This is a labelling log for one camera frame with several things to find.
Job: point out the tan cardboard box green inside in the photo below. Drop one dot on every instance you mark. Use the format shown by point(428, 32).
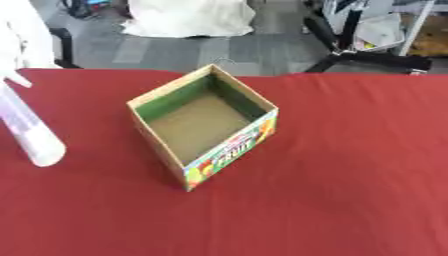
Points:
point(198, 125)

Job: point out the white cloth bundle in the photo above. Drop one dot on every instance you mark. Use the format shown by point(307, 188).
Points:
point(189, 16)

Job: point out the white storage bin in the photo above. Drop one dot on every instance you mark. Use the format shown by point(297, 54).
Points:
point(379, 33)

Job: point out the black tripod stand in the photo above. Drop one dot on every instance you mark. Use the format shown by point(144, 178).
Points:
point(361, 50)

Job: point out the person's hand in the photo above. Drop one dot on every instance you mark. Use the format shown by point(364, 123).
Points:
point(13, 77)

